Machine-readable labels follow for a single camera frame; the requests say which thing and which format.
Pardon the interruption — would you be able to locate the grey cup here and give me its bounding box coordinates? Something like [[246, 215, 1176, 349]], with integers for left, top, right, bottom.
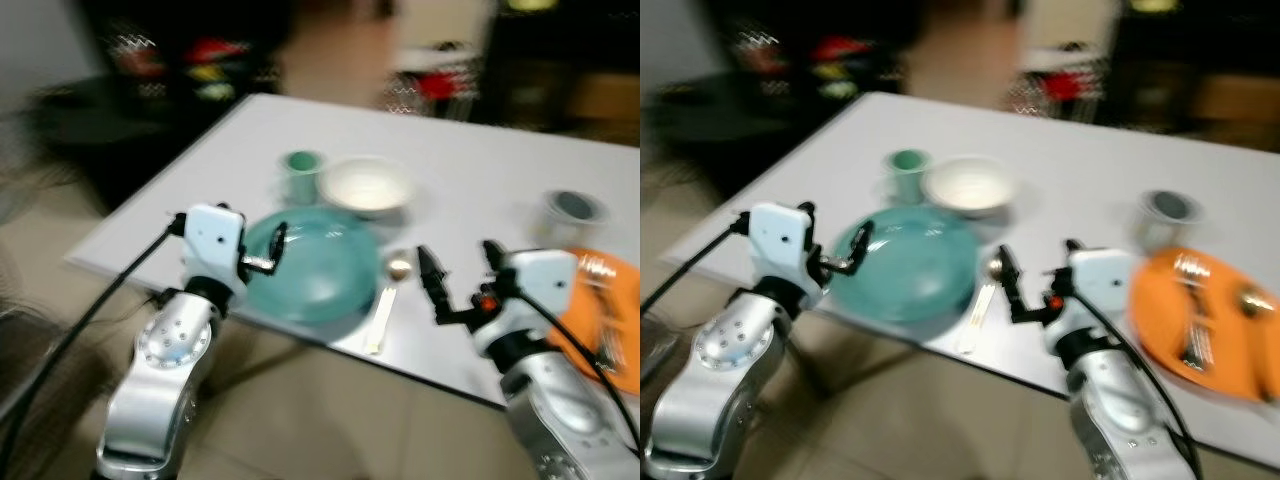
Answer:
[[1137, 189, 1202, 252], [542, 189, 607, 247]]

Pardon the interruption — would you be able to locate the white bowl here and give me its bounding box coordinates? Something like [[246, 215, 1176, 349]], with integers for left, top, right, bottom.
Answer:
[[317, 156, 417, 218], [921, 156, 1017, 218]]

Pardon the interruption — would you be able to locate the green cup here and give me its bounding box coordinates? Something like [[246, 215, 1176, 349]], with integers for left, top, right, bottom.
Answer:
[[884, 147, 934, 207], [277, 149, 327, 208]]

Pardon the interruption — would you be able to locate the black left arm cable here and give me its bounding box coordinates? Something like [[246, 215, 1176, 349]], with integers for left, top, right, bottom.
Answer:
[[640, 211, 753, 313], [0, 211, 191, 463]]

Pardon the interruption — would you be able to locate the gold spoon with white handle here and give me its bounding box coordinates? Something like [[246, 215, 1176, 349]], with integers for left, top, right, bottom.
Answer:
[[954, 253, 1007, 357], [364, 249, 414, 357]]

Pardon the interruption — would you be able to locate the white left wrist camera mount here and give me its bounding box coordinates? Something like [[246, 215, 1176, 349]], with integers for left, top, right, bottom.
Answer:
[[183, 204, 249, 286], [747, 202, 817, 287]]

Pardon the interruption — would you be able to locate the silver fork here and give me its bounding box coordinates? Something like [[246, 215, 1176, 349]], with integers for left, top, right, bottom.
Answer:
[[577, 254, 628, 373], [1168, 254, 1218, 373]]

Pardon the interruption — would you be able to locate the tan blurred box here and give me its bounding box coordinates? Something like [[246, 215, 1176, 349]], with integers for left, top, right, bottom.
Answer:
[[279, 0, 403, 107], [903, 0, 1023, 107]]

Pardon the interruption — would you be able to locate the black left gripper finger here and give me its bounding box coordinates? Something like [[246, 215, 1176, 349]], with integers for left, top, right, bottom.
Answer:
[[846, 219, 877, 271], [262, 221, 291, 269]]

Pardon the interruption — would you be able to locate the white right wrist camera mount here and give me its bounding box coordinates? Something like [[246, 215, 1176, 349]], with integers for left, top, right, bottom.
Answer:
[[503, 249, 580, 338], [1063, 247, 1138, 334]]

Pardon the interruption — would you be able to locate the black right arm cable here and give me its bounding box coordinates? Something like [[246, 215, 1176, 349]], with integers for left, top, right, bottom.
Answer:
[[1076, 286, 1204, 476], [508, 284, 641, 463]]

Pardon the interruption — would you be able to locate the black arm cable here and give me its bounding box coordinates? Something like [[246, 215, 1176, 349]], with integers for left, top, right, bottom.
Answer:
[[640, 211, 753, 313], [0, 211, 191, 463], [508, 284, 641, 463], [1076, 286, 1204, 476]]

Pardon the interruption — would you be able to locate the orange round plate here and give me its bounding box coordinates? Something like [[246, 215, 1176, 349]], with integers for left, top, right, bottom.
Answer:
[[547, 247, 641, 397], [1127, 247, 1280, 404]]

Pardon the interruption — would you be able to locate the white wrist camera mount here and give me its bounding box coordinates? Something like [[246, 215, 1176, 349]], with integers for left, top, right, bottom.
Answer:
[[183, 204, 249, 286], [747, 202, 817, 287], [1063, 247, 1138, 334], [503, 249, 580, 338]]

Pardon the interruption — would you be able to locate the teal round plate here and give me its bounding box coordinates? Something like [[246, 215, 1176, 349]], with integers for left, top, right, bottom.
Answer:
[[827, 204, 980, 327], [242, 206, 384, 327]]

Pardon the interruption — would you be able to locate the red packaged item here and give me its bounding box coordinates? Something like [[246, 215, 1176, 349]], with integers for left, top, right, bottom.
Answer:
[[1038, 69, 1088, 103], [813, 36, 873, 66], [188, 37, 248, 68], [413, 69, 463, 103]]

